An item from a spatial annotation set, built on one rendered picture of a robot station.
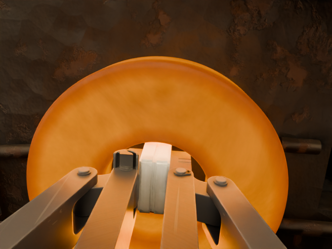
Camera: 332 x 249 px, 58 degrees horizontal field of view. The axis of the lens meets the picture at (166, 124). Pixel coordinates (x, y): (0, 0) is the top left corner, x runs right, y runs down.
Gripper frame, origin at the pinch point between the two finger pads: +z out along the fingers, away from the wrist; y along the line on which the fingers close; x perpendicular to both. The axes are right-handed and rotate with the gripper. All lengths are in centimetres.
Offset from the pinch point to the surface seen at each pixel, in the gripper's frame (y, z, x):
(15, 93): -12.5, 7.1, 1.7
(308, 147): 11.3, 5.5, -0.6
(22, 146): -11.5, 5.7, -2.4
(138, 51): -2.4, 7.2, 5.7
